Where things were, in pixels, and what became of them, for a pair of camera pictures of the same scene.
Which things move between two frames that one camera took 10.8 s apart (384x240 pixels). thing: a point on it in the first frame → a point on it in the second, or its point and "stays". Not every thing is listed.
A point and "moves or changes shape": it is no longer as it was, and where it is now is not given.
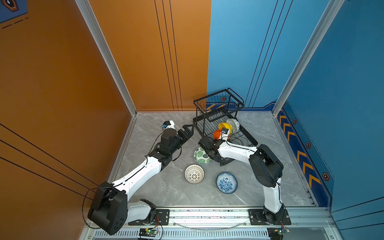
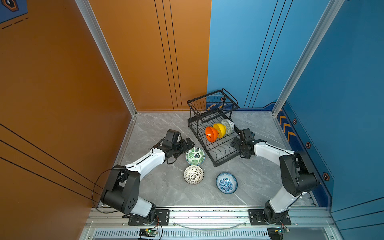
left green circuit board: x=147 y=232 stays
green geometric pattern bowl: x=235 y=125 moves or changes shape
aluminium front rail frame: x=232 y=224 stays
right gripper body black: x=215 y=141 → x=239 y=145
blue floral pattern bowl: x=226 y=182 stays
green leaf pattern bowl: x=201 y=157 moves or changes shape
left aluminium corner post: x=98 y=33 stays
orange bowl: x=217 y=134 moves or changes shape
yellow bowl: x=223 y=125 moves or changes shape
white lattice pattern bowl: x=194 y=174 stays
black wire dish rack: x=216 y=117 moves or changes shape
